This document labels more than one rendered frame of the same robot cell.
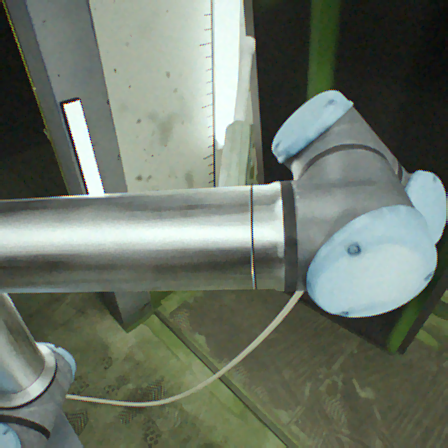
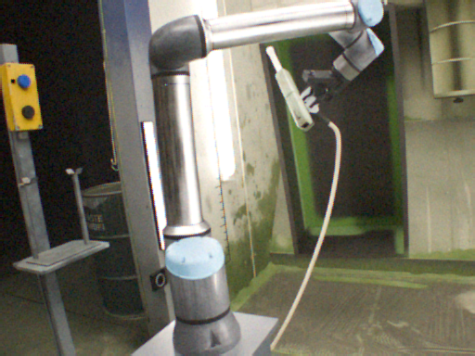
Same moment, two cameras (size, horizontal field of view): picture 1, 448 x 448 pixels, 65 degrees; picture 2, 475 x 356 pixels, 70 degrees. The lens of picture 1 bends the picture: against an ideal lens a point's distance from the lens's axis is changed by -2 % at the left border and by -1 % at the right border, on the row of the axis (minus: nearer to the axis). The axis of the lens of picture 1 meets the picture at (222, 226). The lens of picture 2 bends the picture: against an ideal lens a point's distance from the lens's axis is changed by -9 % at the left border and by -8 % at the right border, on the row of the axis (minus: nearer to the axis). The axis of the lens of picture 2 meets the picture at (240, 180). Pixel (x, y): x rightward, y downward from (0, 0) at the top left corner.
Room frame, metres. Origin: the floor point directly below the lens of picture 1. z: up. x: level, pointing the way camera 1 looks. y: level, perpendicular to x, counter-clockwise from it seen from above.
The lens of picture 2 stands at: (-0.69, 0.61, 1.20)
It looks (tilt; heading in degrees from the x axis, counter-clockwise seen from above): 8 degrees down; 343
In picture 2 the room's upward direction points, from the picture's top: 7 degrees counter-clockwise
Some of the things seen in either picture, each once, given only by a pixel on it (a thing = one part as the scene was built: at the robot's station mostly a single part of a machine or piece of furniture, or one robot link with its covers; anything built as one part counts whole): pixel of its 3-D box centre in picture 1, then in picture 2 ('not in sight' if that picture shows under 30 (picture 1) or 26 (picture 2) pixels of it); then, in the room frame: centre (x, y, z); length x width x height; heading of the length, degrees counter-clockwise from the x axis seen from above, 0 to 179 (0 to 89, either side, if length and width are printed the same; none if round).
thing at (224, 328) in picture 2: not in sight; (204, 322); (0.21, 0.48, 0.69); 0.19 x 0.19 x 0.10
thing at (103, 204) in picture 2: not in sight; (130, 245); (1.98, 0.66, 0.44); 0.59 x 0.58 x 0.89; 25
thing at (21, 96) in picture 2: not in sight; (20, 97); (0.88, 0.98, 1.42); 0.12 x 0.06 x 0.26; 134
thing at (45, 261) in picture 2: not in sight; (57, 214); (0.80, 0.90, 0.95); 0.26 x 0.15 x 0.32; 134
